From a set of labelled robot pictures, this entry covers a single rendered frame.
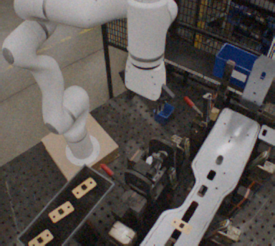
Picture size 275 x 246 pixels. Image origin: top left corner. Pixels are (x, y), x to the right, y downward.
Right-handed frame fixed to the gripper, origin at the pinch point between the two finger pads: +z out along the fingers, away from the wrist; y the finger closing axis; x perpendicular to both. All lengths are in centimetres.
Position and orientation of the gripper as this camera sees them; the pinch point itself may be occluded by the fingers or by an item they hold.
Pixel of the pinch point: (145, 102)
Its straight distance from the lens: 73.0
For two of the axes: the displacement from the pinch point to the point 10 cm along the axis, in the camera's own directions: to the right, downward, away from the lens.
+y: 8.3, 4.3, -3.7
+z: 0.0, 6.5, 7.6
